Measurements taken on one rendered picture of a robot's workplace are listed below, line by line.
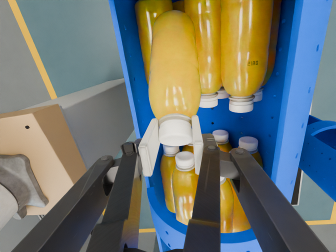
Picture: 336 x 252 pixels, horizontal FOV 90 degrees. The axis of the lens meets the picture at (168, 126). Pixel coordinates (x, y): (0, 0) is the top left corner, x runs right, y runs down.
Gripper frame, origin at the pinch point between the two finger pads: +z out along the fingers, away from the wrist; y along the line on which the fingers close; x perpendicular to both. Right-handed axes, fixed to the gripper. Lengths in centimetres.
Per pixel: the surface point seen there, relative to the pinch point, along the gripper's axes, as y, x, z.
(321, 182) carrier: 54, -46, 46
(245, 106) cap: 10.9, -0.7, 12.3
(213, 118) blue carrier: 8.3, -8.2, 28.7
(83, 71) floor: -82, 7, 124
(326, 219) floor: 137, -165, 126
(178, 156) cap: -0.9, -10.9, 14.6
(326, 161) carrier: 55, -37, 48
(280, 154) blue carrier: 11.8, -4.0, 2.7
